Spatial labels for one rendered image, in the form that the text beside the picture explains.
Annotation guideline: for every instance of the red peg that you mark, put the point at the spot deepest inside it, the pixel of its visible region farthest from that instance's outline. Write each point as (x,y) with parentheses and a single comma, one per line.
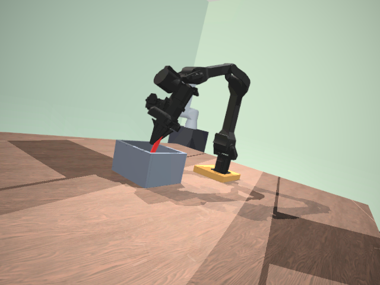
(155,146)

